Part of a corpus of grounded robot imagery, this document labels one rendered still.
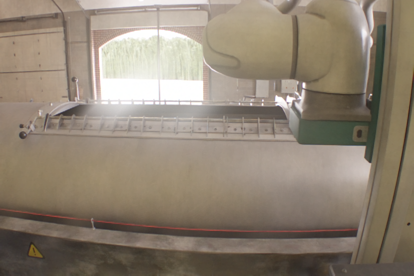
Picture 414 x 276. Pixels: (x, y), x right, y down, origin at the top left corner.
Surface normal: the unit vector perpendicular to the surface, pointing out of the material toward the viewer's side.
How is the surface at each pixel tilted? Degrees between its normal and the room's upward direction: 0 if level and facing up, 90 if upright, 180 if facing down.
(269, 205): 67
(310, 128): 90
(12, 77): 90
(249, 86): 90
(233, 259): 90
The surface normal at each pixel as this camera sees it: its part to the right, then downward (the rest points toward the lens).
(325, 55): -0.25, 0.25
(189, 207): -0.07, -0.15
